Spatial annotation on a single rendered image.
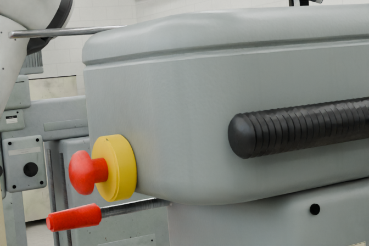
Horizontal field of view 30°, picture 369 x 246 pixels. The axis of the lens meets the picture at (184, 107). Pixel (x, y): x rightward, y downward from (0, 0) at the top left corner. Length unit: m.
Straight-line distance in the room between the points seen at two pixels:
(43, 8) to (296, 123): 0.55
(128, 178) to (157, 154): 0.05
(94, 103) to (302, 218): 0.23
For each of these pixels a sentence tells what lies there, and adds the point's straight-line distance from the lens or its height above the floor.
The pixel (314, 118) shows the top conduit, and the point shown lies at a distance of 0.54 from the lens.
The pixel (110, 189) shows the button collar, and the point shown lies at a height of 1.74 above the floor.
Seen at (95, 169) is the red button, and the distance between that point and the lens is 0.62.
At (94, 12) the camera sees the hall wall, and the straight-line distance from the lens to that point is 10.42.
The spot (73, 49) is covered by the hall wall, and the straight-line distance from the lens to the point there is 10.24.
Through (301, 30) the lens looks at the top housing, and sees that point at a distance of 0.58.
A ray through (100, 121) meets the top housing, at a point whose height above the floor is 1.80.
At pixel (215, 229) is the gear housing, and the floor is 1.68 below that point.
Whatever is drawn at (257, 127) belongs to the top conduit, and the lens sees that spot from 0.51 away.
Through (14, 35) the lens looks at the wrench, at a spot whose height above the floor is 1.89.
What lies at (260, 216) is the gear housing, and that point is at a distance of 0.63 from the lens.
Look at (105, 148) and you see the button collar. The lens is 0.62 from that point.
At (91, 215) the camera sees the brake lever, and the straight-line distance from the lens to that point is 0.73.
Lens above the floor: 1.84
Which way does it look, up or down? 3 degrees down
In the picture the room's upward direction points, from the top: 5 degrees counter-clockwise
